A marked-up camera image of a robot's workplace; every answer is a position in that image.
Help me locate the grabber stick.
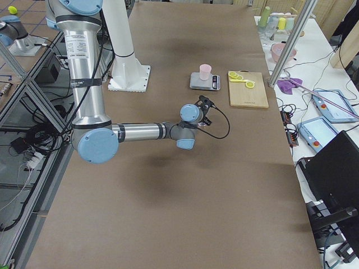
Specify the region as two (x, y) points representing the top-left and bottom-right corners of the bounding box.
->
(283, 77), (358, 119)

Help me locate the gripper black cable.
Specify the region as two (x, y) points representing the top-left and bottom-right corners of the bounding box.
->
(179, 105), (231, 140)

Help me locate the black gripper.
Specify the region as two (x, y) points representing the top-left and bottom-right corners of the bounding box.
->
(195, 95), (216, 126)

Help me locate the wooden cutting board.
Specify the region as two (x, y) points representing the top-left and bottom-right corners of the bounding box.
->
(228, 71), (269, 109)

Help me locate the silver kitchen scale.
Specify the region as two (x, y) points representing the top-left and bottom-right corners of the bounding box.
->
(190, 72), (220, 91)

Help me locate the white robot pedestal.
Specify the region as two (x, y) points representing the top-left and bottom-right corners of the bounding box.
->
(102, 0), (151, 92)

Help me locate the purple cloth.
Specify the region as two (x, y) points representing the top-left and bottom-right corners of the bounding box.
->
(277, 78), (303, 95)

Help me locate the yellow plastic knife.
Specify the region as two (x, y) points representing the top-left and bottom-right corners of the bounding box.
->
(229, 78), (255, 84)

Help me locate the black monitor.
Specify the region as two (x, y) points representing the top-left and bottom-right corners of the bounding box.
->
(299, 131), (358, 255)

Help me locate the blue teach pendant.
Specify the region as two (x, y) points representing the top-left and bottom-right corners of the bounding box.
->
(312, 90), (358, 123)
(297, 116), (339, 153)

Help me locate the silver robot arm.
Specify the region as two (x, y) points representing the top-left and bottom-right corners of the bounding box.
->
(46, 1), (214, 164)

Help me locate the green cup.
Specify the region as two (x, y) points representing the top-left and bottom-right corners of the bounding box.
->
(258, 6), (271, 27)

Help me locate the pink bowl with ice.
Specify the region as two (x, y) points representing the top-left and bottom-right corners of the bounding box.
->
(270, 43), (297, 63)

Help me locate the yellow cup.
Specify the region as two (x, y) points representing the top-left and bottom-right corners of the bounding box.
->
(278, 17), (286, 30)

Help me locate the aluminium frame post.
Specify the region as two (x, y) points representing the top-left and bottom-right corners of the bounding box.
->
(268, 0), (317, 88)

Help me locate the pink plastic cup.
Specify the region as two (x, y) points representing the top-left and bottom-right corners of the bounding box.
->
(199, 64), (211, 81)

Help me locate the wine glass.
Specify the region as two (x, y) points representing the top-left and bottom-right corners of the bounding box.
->
(262, 21), (278, 47)

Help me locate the light blue cup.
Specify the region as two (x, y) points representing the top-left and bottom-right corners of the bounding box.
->
(285, 17), (295, 31)

